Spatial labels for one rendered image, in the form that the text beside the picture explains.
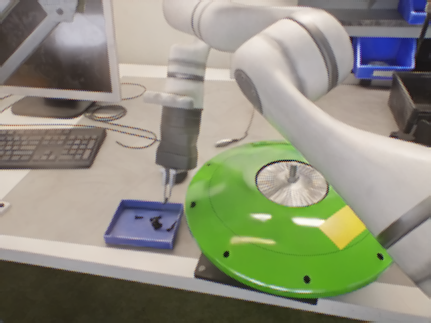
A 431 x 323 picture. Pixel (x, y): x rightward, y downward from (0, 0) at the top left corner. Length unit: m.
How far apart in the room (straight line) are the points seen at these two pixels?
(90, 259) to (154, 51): 0.98
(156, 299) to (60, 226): 1.00
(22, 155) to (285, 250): 0.72
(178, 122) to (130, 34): 0.90
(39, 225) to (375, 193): 0.64
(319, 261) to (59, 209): 0.55
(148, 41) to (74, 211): 0.87
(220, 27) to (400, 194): 0.32
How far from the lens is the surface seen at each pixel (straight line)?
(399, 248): 0.30
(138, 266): 0.64
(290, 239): 0.44
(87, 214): 0.76
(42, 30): 0.55
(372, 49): 1.36
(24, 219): 0.80
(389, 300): 0.63
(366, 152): 0.29
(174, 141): 0.63
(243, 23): 0.47
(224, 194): 0.49
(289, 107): 0.32
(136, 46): 1.49
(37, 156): 0.94
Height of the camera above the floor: 1.41
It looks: 37 degrees down
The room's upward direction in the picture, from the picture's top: 2 degrees counter-clockwise
